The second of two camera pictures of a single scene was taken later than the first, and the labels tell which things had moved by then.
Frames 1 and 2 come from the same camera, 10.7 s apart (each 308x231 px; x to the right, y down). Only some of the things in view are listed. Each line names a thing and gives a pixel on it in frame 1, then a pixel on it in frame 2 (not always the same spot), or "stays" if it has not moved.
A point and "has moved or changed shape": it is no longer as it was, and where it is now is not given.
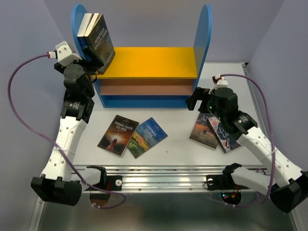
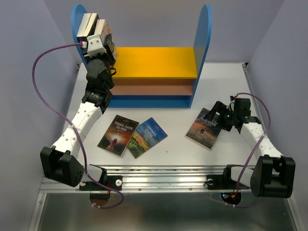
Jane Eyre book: (81, 36) stays
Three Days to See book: (118, 135) stays
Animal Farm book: (147, 134) stays
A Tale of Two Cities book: (202, 131) has moved or changed shape
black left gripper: (95, 62) to (103, 56)
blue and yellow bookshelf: (150, 77) stays
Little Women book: (227, 141) to (104, 29)
